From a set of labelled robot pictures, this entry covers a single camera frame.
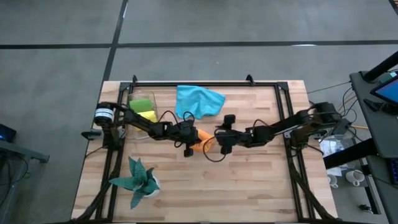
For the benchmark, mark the white plant pot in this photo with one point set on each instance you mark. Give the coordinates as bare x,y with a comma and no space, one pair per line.
155,188

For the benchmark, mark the clear plastic basket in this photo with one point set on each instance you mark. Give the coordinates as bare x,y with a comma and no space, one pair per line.
154,96

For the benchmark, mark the green microfiber towel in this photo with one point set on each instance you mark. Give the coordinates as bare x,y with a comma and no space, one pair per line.
140,105

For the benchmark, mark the yellow microfiber towel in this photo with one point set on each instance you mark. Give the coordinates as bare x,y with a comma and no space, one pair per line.
150,115

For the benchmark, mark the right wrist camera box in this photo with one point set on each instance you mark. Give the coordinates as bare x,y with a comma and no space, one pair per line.
240,139

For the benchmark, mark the white paper sheets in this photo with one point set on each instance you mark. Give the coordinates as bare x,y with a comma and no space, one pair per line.
329,147

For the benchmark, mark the grey desk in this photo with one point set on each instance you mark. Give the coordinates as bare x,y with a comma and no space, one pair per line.
21,151

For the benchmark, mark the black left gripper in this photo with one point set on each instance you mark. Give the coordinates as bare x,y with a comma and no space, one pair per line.
188,152

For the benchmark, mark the black keyboard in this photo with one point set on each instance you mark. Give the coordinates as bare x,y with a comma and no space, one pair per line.
395,171

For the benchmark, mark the black monitor base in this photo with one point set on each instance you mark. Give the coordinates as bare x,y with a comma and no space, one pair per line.
388,108

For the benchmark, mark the white mug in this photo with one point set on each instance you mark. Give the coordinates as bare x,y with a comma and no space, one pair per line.
332,180
354,177

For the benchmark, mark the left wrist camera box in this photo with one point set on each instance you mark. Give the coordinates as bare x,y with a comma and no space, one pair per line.
188,130

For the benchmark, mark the tablet with blue screen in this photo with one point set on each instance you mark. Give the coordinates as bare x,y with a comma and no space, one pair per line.
390,91

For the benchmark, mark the black side desk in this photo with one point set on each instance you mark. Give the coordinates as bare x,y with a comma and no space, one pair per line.
373,137

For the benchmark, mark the black power plug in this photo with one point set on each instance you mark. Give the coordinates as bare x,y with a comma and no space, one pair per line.
364,207

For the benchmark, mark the black power adapter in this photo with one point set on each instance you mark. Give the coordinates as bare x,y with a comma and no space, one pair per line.
344,126

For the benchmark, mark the green artificial plant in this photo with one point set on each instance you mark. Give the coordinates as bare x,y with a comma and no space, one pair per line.
136,183

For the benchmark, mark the black device with blue light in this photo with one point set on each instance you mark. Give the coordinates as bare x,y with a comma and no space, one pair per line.
7,133

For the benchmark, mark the blue microfiber towel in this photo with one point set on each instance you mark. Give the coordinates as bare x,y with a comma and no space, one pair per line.
199,101

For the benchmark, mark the orange microfiber towel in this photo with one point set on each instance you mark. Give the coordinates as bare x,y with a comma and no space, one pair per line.
202,137

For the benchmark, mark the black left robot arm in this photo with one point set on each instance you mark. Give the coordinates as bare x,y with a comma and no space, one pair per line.
143,124

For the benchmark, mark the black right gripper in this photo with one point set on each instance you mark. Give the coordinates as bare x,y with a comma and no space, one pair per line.
229,119

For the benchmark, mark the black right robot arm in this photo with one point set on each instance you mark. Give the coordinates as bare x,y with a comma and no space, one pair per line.
289,126

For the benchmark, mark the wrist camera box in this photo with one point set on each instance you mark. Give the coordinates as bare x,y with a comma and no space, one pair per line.
188,130
240,139

